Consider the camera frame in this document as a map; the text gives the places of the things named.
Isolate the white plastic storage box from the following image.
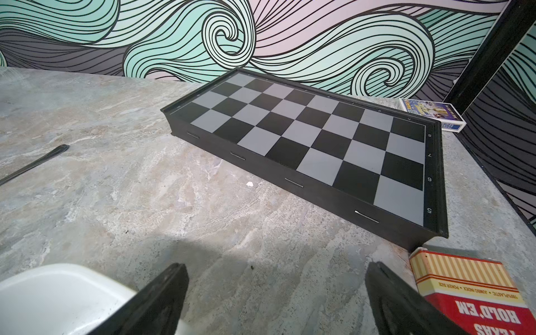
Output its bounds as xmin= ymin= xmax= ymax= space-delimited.
xmin=0 ymin=262 xmax=193 ymax=335

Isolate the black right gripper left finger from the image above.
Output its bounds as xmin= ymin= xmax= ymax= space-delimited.
xmin=90 ymin=263 xmax=189 ymax=334

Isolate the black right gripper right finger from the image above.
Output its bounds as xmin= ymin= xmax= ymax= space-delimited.
xmin=365 ymin=262 xmax=467 ymax=335

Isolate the black grey chessboard box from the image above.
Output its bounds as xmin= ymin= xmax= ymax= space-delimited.
xmin=163 ymin=68 xmax=449 ymax=251

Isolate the red Texas Hold'em card box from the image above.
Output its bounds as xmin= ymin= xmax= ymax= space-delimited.
xmin=409 ymin=248 xmax=535 ymax=334

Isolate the black corner frame post right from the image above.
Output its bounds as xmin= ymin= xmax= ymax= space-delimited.
xmin=444 ymin=0 xmax=535 ymax=114

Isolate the long silver spoon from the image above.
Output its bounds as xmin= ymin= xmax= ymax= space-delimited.
xmin=0 ymin=144 xmax=70 ymax=186

